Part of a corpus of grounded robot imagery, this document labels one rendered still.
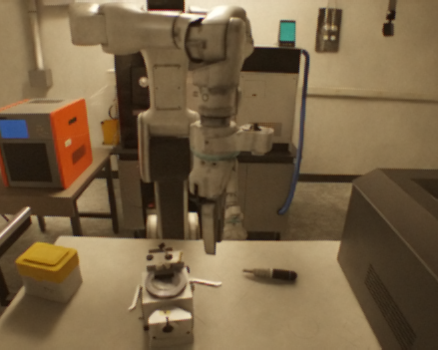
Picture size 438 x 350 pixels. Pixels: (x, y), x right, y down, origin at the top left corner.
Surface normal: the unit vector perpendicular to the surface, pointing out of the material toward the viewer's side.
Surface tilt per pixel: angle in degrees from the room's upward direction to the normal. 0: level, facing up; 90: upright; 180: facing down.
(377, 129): 90
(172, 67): 103
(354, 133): 90
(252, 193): 90
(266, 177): 90
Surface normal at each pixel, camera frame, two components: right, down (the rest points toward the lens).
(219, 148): 0.26, 0.39
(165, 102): 0.14, 0.59
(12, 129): 0.00, 0.39
